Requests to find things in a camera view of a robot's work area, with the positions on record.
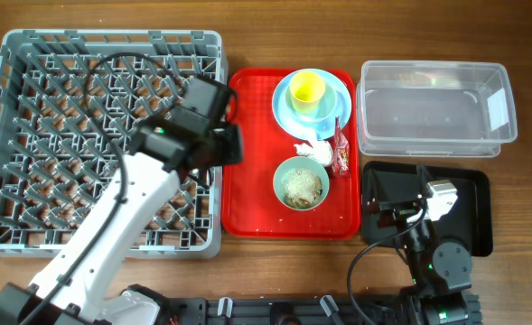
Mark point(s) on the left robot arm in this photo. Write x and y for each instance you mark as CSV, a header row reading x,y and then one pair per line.
x,y
162,152

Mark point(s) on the clear plastic bin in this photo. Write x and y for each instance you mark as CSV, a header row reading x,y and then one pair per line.
x,y
433,108

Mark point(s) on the grey dishwasher rack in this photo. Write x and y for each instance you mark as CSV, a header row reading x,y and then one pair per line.
x,y
68,96

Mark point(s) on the red plastic tray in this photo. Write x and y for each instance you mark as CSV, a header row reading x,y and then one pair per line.
x,y
250,207

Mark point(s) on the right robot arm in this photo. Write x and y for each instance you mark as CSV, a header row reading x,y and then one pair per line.
x,y
441,270

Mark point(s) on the black tray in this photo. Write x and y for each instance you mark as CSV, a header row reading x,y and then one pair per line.
x,y
469,220

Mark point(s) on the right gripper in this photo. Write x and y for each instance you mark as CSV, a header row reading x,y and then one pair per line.
x,y
371,205

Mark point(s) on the light blue plate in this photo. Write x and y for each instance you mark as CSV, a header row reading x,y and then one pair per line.
x,y
300,129

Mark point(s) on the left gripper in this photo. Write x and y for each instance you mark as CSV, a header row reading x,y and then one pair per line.
x,y
236,147

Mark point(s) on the rice food scraps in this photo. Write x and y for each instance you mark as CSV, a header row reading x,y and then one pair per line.
x,y
302,188

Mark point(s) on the yellow plastic cup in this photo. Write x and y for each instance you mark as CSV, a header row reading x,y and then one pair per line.
x,y
306,89

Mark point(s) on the white napkin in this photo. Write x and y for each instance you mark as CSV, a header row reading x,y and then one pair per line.
x,y
320,151

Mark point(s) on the red snack wrapper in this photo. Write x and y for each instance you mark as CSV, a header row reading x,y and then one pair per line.
x,y
341,151

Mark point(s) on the green bowl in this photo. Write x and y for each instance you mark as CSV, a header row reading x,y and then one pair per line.
x,y
298,162

